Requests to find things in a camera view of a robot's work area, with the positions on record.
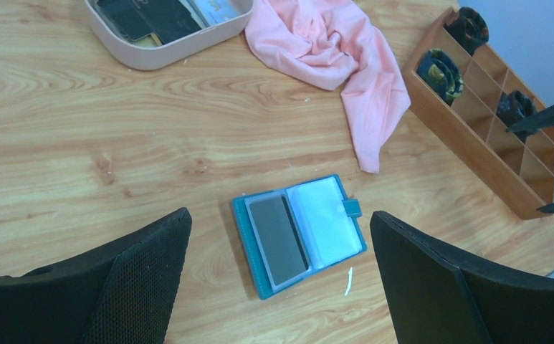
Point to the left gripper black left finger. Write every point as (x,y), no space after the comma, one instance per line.
(120,292)

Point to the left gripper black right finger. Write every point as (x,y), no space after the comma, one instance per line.
(439,293)

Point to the blue leather card holder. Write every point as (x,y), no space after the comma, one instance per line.
(327,221)

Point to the gold card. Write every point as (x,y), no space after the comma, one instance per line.
(150,41)

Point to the wooden compartment tray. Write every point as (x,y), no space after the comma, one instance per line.
(520,172)

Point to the pink oval tray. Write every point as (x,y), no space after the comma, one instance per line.
(155,58)

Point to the pink cloth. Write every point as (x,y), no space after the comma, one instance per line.
(332,44)

